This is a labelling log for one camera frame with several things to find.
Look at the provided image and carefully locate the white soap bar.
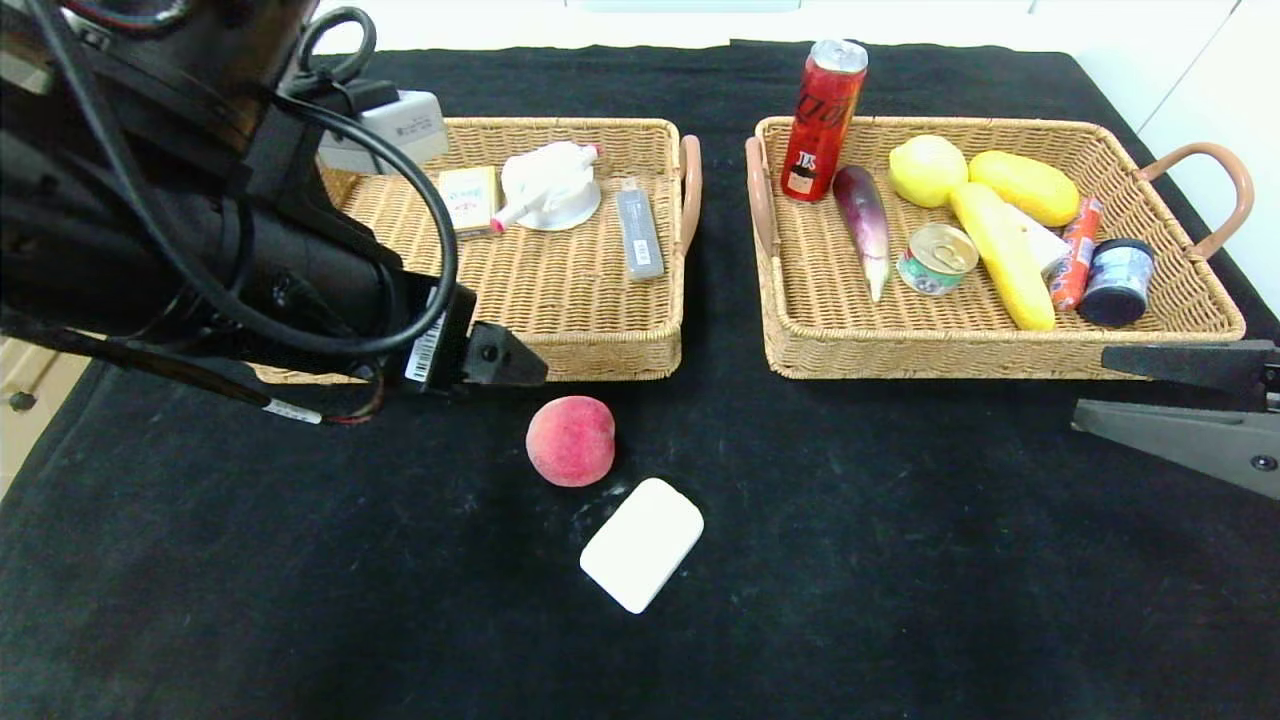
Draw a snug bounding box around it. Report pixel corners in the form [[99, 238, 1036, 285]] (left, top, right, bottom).
[[580, 478, 705, 615]]

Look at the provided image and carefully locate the yellow mango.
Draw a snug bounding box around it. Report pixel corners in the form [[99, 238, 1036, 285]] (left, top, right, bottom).
[[968, 150, 1082, 228]]

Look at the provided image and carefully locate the black tablecloth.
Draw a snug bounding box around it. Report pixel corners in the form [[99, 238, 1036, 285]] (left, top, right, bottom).
[[0, 42, 1280, 720]]

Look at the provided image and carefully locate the translucent grey plastic case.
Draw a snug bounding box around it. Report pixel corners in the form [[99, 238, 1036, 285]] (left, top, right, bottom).
[[616, 177, 667, 282]]

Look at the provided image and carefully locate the white table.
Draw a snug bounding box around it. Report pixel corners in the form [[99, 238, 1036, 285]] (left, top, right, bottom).
[[300, 0, 1131, 105]]

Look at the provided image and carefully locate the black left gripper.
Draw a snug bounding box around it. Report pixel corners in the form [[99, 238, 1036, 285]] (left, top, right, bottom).
[[310, 217, 549, 392]]

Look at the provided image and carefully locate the purple eggplant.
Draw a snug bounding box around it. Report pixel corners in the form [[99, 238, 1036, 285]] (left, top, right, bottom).
[[832, 165, 894, 304]]

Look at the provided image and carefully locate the dark blue yogurt cup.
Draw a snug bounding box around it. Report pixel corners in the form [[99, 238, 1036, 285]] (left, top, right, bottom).
[[1080, 239, 1157, 329]]

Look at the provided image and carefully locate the red wrapped sausage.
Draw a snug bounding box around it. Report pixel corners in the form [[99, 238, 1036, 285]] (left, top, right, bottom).
[[1048, 196, 1105, 313]]

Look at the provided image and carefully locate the pink peach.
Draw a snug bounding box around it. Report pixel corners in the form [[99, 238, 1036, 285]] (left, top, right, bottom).
[[526, 396, 617, 489]]

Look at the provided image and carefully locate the yellow-green lemon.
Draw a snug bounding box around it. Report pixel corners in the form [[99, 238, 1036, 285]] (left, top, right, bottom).
[[888, 135, 969, 209]]

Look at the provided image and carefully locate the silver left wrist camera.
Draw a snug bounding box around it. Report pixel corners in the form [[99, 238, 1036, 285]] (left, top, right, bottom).
[[318, 90, 449, 176]]

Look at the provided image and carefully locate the playing card box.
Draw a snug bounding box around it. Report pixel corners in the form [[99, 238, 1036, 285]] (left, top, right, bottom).
[[438, 165, 501, 240]]

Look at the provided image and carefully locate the pull-tab tin can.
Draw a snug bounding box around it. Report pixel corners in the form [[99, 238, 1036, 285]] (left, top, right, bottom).
[[897, 222, 980, 298]]

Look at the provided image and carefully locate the thin labelled left arm cable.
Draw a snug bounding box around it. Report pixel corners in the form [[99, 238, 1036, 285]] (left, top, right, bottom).
[[0, 315, 388, 427]]

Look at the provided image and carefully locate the small white juice carton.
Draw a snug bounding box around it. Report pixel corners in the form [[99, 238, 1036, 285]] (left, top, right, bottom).
[[1005, 205, 1071, 279]]

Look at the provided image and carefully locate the yellow banana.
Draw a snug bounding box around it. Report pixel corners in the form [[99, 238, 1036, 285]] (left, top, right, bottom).
[[948, 182, 1057, 332]]

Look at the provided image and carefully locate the wooden rack on casters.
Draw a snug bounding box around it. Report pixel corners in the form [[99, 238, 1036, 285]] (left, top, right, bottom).
[[0, 335, 91, 416]]

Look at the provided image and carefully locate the red soda can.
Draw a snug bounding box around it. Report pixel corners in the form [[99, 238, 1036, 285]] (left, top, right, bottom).
[[780, 40, 869, 204]]

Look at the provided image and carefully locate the woven wicker basket with handles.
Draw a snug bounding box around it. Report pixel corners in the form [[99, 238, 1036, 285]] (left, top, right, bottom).
[[745, 116, 1254, 381], [250, 118, 703, 384]]

